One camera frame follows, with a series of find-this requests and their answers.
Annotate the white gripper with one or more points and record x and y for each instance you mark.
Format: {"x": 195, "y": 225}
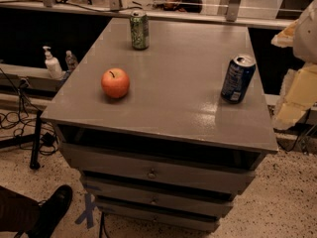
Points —
{"x": 307, "y": 37}

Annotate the clear plastic bottle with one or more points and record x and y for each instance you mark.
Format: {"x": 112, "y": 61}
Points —
{"x": 71, "y": 61}

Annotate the green soda can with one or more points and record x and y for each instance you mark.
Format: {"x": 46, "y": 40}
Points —
{"x": 139, "y": 25}

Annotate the blue pepsi can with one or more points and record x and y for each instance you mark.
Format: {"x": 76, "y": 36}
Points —
{"x": 239, "y": 74}

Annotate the black stand leg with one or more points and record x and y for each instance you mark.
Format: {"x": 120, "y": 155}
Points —
{"x": 32, "y": 138}

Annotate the top grey drawer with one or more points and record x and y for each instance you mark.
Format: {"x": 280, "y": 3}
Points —
{"x": 117, "y": 164}

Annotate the black shoe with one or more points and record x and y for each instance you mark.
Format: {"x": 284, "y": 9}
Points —
{"x": 52, "y": 212}

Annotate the middle grey drawer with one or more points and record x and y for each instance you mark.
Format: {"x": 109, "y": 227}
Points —
{"x": 157, "y": 196}

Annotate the bottom grey drawer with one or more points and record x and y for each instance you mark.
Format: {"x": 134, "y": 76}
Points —
{"x": 159, "y": 215}

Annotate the grey drawer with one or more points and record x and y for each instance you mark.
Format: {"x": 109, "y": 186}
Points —
{"x": 117, "y": 164}
{"x": 159, "y": 215}
{"x": 157, "y": 196}

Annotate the grey metal railing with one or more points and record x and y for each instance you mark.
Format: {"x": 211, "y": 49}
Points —
{"x": 254, "y": 13}

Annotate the red apple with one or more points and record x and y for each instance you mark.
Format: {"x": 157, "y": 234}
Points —
{"x": 115, "y": 83}

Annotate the blue tape cross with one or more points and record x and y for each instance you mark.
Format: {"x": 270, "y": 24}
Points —
{"x": 89, "y": 215}

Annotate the brown trouser leg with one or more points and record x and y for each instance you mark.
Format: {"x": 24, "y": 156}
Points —
{"x": 17, "y": 212}

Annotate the grey drawer cabinet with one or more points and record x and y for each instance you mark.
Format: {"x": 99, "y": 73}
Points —
{"x": 173, "y": 111}

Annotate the white pump bottle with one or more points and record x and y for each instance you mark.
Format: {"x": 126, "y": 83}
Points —
{"x": 52, "y": 64}

